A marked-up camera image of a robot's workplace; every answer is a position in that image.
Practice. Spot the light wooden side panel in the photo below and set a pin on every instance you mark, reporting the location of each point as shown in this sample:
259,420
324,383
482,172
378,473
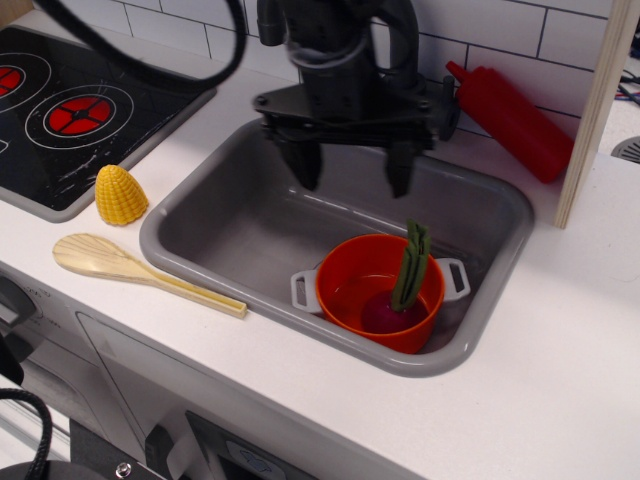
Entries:
619,31

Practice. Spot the red ketchup squeeze bottle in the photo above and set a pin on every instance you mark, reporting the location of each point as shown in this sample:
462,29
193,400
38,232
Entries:
490,100

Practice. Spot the orange toy pot grey handles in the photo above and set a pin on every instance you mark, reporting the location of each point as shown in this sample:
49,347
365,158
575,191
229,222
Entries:
385,288

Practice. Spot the white toy oven front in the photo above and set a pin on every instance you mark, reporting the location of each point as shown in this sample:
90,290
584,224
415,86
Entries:
45,349

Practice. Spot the yellow toy corn piece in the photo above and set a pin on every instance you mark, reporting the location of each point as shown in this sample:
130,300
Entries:
119,198

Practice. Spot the purple toy beet green stem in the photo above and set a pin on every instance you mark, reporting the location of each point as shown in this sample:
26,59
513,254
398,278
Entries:
399,309

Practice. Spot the wooden toy spoon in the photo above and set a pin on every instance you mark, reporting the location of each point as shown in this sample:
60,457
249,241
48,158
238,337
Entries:
98,257

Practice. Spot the grey plastic sink basin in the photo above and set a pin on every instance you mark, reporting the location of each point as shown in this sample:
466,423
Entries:
241,225

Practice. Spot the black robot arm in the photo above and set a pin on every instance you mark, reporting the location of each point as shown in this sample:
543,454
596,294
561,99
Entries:
358,61

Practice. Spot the black toy stove top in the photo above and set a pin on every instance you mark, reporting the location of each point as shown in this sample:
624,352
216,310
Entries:
66,112

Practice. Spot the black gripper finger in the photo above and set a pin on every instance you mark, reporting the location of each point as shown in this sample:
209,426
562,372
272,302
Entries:
304,161
399,168

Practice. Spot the dark grey toy faucet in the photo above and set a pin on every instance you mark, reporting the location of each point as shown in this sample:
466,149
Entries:
439,110

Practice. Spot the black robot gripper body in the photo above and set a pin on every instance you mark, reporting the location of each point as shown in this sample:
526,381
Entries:
338,48

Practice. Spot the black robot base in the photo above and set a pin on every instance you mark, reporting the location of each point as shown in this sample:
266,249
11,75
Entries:
37,443

